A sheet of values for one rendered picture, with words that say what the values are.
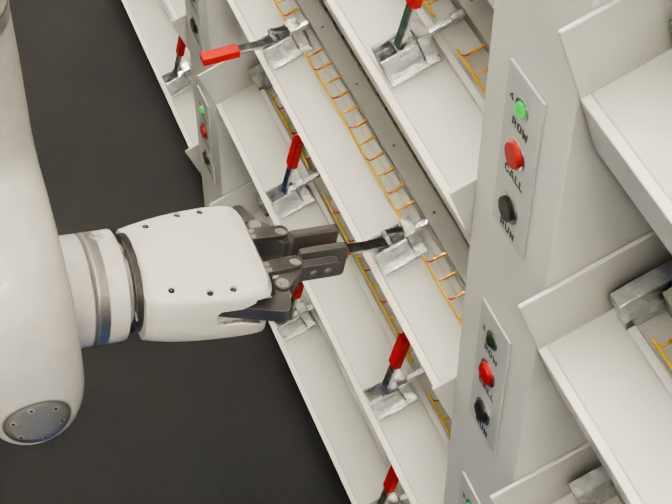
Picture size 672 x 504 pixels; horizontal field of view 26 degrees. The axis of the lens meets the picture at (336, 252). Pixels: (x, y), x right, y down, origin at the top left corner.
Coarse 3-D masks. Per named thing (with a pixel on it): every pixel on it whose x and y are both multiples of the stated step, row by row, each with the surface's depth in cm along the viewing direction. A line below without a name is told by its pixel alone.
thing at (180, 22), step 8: (168, 0) 172; (176, 0) 171; (184, 0) 171; (176, 8) 171; (184, 8) 170; (176, 16) 170; (184, 16) 162; (176, 24) 162; (184, 24) 163; (184, 32) 164; (184, 40) 165
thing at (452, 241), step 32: (320, 32) 130; (352, 64) 127; (352, 96) 127; (352, 128) 125; (384, 128) 122; (416, 160) 119; (384, 192) 120; (416, 192) 117; (448, 224) 114; (448, 256) 113
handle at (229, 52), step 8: (264, 40) 132; (272, 40) 132; (216, 48) 131; (224, 48) 131; (232, 48) 131; (240, 48) 131; (248, 48) 131; (256, 48) 132; (264, 48) 132; (200, 56) 131; (208, 56) 130; (216, 56) 130; (224, 56) 131; (232, 56) 131; (240, 56) 132; (208, 64) 131
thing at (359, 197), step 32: (256, 0) 139; (320, 0) 136; (256, 32) 137; (288, 64) 133; (320, 64) 132; (288, 96) 131; (320, 96) 129; (320, 128) 127; (320, 160) 126; (352, 160) 124; (352, 192) 122; (352, 224) 120; (384, 224) 119; (384, 288) 116; (416, 288) 115; (448, 288) 114; (416, 320) 113; (448, 320) 112; (416, 352) 112; (448, 352) 111; (448, 384) 104
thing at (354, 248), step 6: (384, 234) 115; (372, 240) 116; (378, 240) 116; (384, 240) 116; (390, 240) 115; (348, 246) 115; (354, 246) 115; (360, 246) 115; (366, 246) 115; (372, 246) 115; (378, 246) 115; (384, 246) 115; (348, 252) 114; (354, 252) 114; (360, 252) 115
